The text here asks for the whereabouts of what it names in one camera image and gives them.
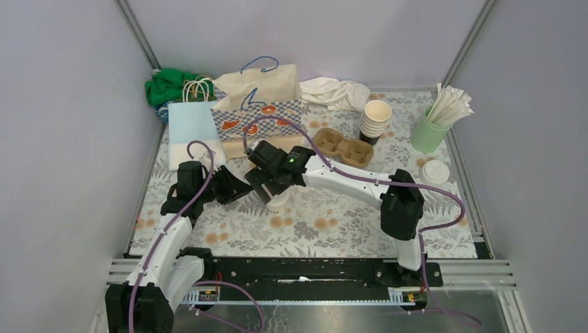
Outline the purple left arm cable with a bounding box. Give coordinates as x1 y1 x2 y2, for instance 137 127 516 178
128 139 268 333

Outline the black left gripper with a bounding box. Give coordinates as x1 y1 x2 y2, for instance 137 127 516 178
196 164 252 204

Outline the white cloth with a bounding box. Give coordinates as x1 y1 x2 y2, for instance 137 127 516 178
300 77 371 112

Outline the stack of brown cup carriers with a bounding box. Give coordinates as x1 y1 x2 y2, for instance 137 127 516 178
313 128 374 169

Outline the bundle of white wrapped straws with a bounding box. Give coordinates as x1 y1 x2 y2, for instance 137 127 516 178
425 83 474 127

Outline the stack of white lids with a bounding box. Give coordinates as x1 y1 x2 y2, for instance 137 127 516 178
419 160 450 186

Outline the blue checkered paper bag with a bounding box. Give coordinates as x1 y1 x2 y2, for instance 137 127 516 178
211 55 304 144

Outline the green cloth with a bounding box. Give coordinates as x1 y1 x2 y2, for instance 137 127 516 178
144 68 216 106

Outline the green straw holder cup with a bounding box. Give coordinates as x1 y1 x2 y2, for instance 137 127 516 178
410 105 452 153

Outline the white paper coffee cup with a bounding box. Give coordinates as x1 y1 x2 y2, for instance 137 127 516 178
266 189 290 213

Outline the floral tablecloth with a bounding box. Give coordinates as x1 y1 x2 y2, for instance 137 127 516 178
128 92 478 258

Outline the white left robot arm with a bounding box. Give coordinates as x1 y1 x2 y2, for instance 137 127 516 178
105 161 253 332

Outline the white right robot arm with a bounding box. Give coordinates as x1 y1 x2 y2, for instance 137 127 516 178
245 139 425 286

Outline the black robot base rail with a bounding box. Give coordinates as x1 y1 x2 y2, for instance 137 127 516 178
178 248 444 302

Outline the light blue paper bag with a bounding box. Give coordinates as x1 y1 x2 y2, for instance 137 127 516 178
168 76 227 171

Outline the stack of black paper cups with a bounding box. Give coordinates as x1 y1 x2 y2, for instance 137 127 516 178
359 100 392 146

